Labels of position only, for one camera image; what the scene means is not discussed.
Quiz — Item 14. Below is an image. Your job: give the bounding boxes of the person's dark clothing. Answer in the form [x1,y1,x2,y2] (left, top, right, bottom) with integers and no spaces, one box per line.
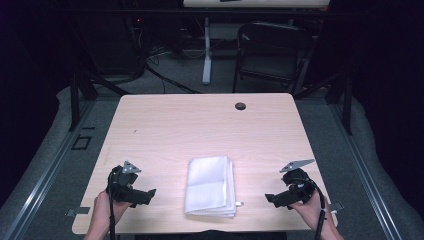
[133,229,288,240]

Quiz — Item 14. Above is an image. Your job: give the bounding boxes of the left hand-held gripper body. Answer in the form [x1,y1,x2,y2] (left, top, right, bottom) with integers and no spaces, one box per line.
[106,160,142,205]

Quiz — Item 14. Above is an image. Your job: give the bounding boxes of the black folding chair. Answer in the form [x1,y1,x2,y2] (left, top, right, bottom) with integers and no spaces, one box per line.
[231,21,315,95]

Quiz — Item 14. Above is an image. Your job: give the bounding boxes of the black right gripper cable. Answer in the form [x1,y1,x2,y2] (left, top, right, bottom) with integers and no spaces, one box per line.
[299,179,328,240]

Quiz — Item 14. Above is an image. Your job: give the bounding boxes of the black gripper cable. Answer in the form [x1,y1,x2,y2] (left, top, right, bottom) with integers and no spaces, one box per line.
[106,169,117,240]
[299,179,328,240]

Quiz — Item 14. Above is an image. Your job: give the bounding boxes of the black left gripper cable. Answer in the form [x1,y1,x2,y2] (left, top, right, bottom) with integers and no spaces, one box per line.
[106,169,117,240]

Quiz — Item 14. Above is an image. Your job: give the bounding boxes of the white mesh laundry bag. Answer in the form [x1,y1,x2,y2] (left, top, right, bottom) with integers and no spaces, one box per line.
[184,155,245,219]

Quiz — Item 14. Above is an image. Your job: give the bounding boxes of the person's left hand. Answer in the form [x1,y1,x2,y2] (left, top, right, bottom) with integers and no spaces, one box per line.
[92,191,133,230]

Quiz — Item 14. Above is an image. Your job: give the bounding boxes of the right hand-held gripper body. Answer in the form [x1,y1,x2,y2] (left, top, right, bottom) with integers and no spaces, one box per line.
[279,158,316,203]

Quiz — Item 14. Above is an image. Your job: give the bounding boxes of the black equipment case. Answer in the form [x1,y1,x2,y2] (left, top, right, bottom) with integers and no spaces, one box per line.
[89,15,148,76]

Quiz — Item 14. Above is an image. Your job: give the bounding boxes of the grey metal floor rail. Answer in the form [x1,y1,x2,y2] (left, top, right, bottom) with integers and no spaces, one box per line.
[327,99,405,240]
[0,99,97,240]

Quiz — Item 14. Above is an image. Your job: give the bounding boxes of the white desk with leg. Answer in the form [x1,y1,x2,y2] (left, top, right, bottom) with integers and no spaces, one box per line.
[182,0,331,86]

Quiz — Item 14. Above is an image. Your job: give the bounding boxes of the black metal frame stand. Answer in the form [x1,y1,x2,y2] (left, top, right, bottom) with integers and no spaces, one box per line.
[293,64,355,136]
[67,64,132,133]

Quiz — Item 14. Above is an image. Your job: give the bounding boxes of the person's right hand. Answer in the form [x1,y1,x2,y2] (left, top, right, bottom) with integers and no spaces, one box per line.
[288,191,330,231]

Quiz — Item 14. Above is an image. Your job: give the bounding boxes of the black floor cables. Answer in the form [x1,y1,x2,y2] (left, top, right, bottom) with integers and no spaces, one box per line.
[125,16,202,95]

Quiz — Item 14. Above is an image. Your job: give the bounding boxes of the grey tape tab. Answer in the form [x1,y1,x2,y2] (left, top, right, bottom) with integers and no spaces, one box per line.
[65,206,91,218]
[329,201,345,215]

